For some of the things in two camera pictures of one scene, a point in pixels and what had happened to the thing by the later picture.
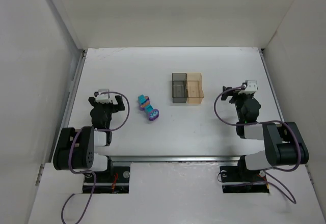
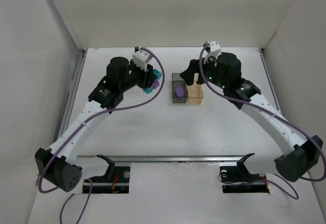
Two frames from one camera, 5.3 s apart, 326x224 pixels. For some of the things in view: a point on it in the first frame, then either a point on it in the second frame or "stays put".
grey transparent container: x=179 y=87 stays put
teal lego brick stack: x=144 y=103 → x=158 y=74
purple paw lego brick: x=154 y=114 → x=180 y=92
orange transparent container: x=195 y=94 stays put
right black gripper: x=235 y=98 → x=201 y=72
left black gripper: x=105 y=104 → x=148 y=76
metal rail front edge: x=175 y=159 stays put
